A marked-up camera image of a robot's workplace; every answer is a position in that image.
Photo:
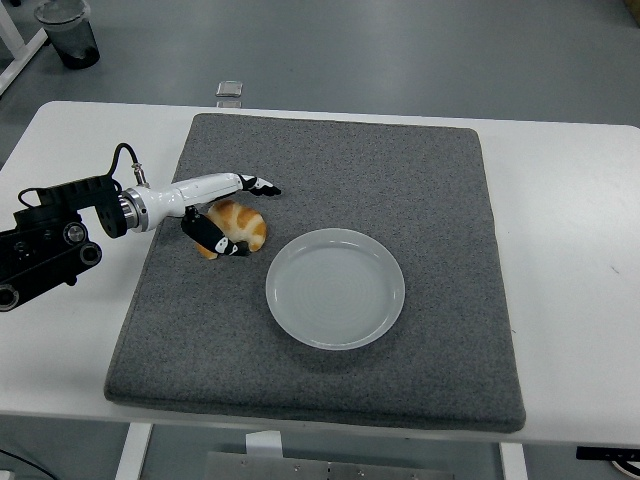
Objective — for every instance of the small metal floor socket cover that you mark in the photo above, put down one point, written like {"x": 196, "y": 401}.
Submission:
{"x": 229, "y": 104}

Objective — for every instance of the grey metal plate with screws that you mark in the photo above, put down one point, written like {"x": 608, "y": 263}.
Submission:
{"x": 325, "y": 470}

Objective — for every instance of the white table centre bracket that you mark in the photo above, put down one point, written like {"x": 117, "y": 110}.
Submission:
{"x": 264, "y": 444}

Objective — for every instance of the large metal floor socket cover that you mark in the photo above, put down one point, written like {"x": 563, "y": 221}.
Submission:
{"x": 231, "y": 88}

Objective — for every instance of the grey felt mat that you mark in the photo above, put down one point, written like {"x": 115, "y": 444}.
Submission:
{"x": 325, "y": 150}

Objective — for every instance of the pale grey round plate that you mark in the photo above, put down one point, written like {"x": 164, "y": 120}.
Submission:
{"x": 335, "y": 290}

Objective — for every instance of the golden croissant bread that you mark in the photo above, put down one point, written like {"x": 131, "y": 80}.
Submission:
{"x": 245, "y": 220}

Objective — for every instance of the white furniture frame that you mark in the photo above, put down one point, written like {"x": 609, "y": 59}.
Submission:
{"x": 17, "y": 45}

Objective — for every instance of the white table leg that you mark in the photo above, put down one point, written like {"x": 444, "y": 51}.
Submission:
{"x": 513, "y": 462}
{"x": 132, "y": 452}

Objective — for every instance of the clear plastic cup dark drink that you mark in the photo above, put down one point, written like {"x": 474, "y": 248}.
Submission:
{"x": 75, "y": 45}

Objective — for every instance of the black bar under table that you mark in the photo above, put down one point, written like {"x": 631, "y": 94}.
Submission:
{"x": 607, "y": 453}

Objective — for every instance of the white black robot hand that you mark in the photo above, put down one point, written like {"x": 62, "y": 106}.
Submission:
{"x": 195, "y": 192}

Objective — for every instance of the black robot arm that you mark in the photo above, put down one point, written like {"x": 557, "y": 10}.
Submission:
{"x": 45, "y": 250}

